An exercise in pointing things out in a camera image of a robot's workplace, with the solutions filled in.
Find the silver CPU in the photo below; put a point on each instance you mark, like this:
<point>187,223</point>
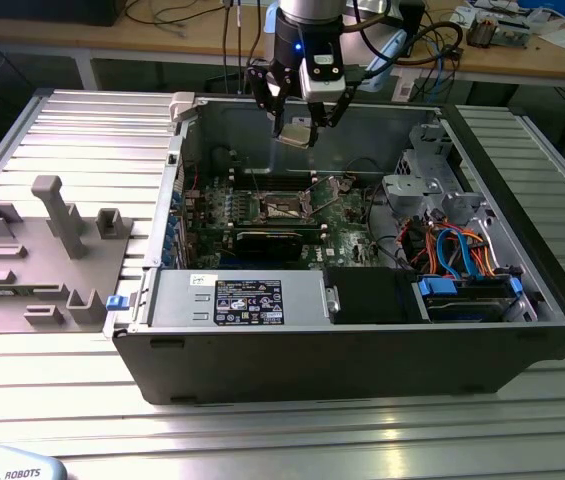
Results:
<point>294,135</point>

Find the blue box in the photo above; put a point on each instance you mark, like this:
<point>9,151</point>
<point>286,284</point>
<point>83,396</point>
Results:
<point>549,5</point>

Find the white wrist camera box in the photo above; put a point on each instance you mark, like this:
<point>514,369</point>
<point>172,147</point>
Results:
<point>322,91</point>

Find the black RAM slot white clips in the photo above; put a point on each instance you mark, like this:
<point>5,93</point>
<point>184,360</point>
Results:
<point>269,184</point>
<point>269,173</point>

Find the wooden desk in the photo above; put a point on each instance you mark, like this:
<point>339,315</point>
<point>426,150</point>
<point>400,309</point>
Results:
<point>162,37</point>

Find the pale blue teach pendant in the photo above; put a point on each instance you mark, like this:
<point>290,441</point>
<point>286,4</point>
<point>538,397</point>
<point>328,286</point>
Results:
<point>12,467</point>

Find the grey parts rack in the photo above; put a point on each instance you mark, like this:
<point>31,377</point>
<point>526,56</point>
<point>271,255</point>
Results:
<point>37,280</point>

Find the black graphics card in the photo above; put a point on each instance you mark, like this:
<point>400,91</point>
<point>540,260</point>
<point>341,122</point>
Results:
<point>267,245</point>

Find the black PC case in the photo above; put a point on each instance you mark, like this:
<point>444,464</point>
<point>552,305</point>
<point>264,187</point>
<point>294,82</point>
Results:
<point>312,365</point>

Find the small metal heatsink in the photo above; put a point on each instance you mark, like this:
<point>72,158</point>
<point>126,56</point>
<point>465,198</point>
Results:
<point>482,31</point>

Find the blue disk carrier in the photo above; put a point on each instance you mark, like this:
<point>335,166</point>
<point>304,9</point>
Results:
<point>437,289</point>

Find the grey hard disk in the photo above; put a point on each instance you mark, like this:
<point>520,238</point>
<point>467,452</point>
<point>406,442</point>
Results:
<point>467,306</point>

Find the black box on desk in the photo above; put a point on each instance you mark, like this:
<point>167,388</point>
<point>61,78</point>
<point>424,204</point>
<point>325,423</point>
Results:
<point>47,10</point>

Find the white paper tag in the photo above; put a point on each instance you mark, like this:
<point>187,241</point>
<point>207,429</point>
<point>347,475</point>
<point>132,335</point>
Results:
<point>404,86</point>

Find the black upright box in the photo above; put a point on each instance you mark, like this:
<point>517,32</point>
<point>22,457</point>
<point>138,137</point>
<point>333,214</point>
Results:
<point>413,20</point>

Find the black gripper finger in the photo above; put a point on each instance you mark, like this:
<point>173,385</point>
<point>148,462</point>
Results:
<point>258,90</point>
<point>315,125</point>

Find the green motherboard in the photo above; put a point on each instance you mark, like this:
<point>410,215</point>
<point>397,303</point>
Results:
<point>342,235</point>

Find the CPU socket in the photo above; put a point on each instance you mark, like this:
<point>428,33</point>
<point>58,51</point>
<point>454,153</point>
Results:
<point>282,204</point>

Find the white papers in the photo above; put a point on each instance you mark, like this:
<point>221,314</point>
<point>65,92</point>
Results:
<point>564,39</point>

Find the blue plastic case latch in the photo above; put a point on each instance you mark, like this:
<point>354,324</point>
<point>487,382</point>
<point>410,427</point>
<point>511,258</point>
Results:
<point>115,302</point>

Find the grey power supply unit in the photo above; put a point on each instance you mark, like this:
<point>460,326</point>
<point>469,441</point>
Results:
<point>177,300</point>

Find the grey metal drive cage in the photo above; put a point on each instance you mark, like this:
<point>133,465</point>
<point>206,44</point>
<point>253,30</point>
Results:
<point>407,187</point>

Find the blue expansion card retainer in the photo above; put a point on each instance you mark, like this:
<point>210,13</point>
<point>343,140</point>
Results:
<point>173,225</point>

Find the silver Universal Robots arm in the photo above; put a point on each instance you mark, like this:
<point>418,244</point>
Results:
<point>312,9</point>

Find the small metal device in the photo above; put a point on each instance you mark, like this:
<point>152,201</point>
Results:
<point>512,34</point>

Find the beige case release latch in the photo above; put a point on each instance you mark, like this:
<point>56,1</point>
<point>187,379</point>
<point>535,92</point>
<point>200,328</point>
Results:
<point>183,105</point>

